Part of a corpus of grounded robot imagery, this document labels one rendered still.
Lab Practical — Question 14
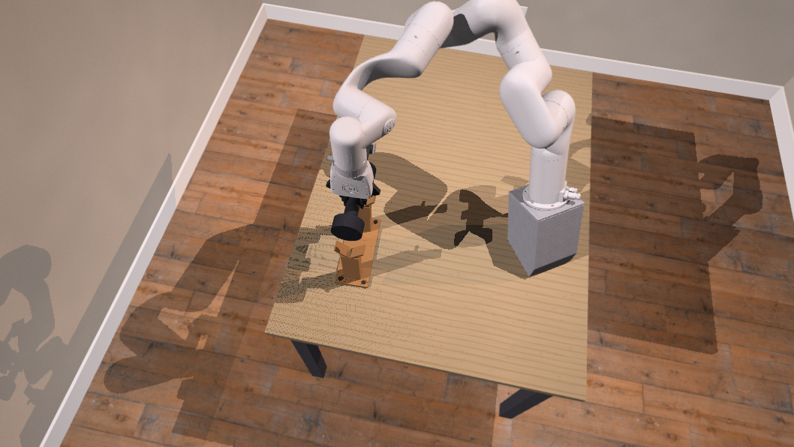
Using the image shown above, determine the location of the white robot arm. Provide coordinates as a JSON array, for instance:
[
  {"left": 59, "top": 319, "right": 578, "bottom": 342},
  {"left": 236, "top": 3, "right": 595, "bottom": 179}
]
[{"left": 327, "top": 0, "right": 581, "bottom": 211}]

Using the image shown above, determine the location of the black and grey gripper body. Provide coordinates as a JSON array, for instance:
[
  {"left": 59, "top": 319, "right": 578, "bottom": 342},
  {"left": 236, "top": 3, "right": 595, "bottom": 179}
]
[{"left": 330, "top": 160, "right": 374, "bottom": 199}]

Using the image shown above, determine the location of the dark grey dumbbell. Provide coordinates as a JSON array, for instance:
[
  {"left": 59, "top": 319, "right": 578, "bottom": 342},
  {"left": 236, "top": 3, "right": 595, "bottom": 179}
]
[{"left": 331, "top": 197, "right": 365, "bottom": 241}]

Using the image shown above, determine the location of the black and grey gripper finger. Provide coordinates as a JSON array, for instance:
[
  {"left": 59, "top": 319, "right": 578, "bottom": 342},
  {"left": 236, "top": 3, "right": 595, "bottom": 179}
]
[
  {"left": 326, "top": 180, "right": 347, "bottom": 206},
  {"left": 359, "top": 182, "right": 380, "bottom": 209}
]

